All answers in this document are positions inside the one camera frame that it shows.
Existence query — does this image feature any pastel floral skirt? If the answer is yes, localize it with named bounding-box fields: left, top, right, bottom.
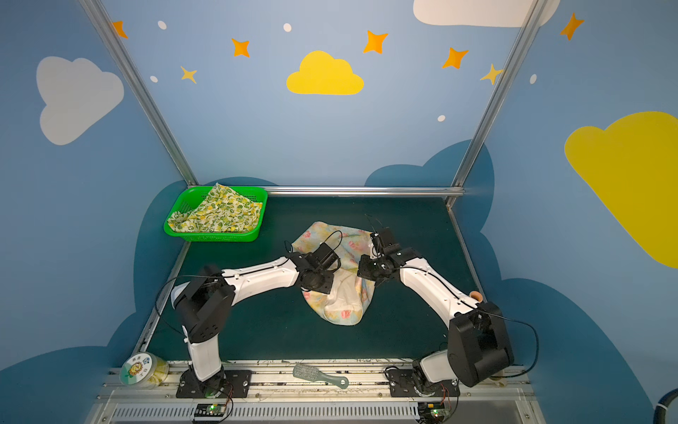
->
left=292, top=222, right=375, bottom=326

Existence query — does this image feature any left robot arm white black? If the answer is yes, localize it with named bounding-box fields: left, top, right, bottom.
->
left=171, top=251, right=342, bottom=383

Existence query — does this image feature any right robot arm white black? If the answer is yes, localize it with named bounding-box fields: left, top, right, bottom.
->
left=358, top=249, right=514, bottom=387

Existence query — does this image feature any green hair brush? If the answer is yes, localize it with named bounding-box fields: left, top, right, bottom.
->
left=292, top=363, right=350, bottom=390

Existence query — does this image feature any green lemon print skirt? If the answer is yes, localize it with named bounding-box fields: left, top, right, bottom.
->
left=167, top=184, right=263, bottom=233

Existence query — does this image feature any green plastic basket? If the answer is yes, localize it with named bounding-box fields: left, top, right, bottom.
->
left=164, top=184, right=268, bottom=242

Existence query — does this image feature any right controller circuit board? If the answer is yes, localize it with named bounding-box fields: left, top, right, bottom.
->
left=417, top=403, right=450, bottom=424

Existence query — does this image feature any controller circuit board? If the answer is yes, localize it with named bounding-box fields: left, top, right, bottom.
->
left=192, top=403, right=228, bottom=423
left=417, top=403, right=450, bottom=424

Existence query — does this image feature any left controller circuit board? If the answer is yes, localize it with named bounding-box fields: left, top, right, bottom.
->
left=192, top=403, right=228, bottom=423

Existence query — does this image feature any round clear jar green lid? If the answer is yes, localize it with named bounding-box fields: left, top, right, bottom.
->
left=119, top=353, right=170, bottom=389

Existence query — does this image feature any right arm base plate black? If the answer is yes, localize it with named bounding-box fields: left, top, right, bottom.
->
left=384, top=367, right=460, bottom=398

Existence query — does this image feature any aluminium rail base frame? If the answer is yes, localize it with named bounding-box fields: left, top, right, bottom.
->
left=86, top=359, right=546, bottom=423

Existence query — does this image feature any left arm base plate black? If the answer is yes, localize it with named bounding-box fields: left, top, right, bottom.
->
left=176, top=367, right=252, bottom=399

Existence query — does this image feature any black hose at corner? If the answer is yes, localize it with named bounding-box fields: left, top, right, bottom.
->
left=652, top=388, right=678, bottom=424

